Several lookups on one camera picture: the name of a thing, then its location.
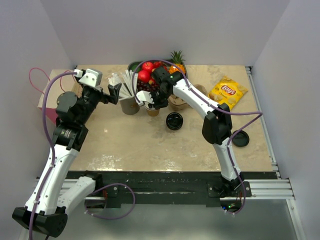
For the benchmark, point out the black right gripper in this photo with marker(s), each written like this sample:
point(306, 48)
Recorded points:
point(157, 105)

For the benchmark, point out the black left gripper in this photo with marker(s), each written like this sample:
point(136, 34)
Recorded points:
point(106, 98)

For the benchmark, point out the brown paper coffee cup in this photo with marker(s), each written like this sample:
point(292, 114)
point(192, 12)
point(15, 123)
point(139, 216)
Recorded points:
point(152, 112)

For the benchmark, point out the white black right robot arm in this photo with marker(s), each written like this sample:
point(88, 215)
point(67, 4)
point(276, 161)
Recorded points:
point(217, 123)

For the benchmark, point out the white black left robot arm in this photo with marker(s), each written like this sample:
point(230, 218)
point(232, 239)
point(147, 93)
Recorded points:
point(47, 210)

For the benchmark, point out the purple grape bunch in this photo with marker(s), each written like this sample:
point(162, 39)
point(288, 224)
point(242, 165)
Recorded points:
point(150, 86)

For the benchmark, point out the brown pulp cup carrier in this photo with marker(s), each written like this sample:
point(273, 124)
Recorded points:
point(178, 104)

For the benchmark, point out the white wrapped straw bundle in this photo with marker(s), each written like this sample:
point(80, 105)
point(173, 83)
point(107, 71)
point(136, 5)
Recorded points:
point(128, 81)

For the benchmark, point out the grey metal straw holder cup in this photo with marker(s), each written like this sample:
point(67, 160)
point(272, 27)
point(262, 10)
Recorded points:
point(129, 106)

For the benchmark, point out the red apple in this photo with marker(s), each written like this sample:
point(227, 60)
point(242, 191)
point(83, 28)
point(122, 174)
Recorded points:
point(144, 76)
point(147, 66)

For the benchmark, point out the black cup lid stack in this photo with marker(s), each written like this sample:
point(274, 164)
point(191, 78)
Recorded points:
point(174, 121)

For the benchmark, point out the dark green fruit tray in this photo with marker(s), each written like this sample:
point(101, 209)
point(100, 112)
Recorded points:
point(139, 66)

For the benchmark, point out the green lime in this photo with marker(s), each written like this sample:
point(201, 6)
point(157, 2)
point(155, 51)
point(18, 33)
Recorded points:
point(133, 66)

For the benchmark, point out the red cherry cluster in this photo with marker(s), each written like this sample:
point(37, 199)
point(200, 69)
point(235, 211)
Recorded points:
point(159, 64)

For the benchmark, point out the orange pineapple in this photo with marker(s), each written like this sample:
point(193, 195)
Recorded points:
point(178, 62)

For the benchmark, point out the pink white paper bag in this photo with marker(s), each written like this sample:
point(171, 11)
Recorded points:
point(39, 80)

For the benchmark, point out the yellow chips bag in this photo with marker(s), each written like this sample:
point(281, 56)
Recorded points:
point(227, 91)

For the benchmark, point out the single black cup lid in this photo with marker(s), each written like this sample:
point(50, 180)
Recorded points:
point(241, 139)

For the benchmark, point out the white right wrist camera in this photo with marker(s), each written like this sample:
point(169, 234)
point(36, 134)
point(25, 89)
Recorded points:
point(144, 97)

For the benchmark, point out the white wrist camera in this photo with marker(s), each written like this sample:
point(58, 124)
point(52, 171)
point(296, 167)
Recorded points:
point(144, 97)
point(89, 77)

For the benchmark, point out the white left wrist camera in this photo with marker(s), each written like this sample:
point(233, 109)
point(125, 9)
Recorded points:
point(89, 77)

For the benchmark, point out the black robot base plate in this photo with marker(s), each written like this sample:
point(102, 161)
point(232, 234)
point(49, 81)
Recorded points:
point(166, 188)

